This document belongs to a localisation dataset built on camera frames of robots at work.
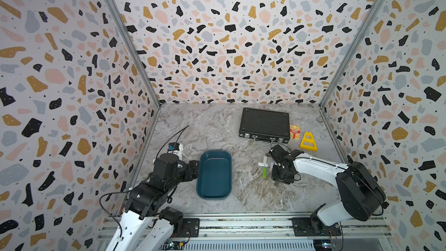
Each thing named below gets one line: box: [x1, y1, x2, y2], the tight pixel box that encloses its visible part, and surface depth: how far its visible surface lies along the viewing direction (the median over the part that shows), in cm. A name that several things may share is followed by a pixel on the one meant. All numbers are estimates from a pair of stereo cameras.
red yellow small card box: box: [289, 124, 301, 141], surface depth 108 cm
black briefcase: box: [238, 106, 291, 144], surface depth 105 cm
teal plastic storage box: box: [196, 149, 233, 200], surface depth 90 cm
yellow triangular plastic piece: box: [299, 131, 318, 152], surface depth 103 cm
